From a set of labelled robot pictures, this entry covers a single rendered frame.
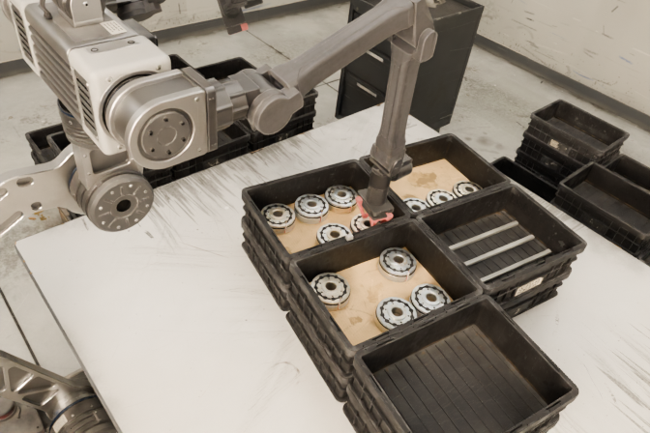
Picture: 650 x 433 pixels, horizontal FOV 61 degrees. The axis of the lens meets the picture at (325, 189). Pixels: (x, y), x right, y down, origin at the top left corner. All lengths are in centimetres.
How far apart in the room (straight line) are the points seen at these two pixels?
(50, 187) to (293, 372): 72
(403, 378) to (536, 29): 386
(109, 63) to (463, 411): 101
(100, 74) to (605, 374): 144
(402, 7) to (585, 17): 362
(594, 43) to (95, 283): 390
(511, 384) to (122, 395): 91
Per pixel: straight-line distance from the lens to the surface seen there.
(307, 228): 161
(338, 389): 141
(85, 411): 179
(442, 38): 310
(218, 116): 90
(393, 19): 109
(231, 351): 149
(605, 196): 277
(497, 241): 174
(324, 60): 101
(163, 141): 87
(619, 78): 463
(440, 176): 191
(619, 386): 173
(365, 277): 150
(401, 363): 136
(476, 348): 145
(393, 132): 134
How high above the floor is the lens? 194
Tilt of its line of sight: 39 degrees down
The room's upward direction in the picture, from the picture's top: 8 degrees clockwise
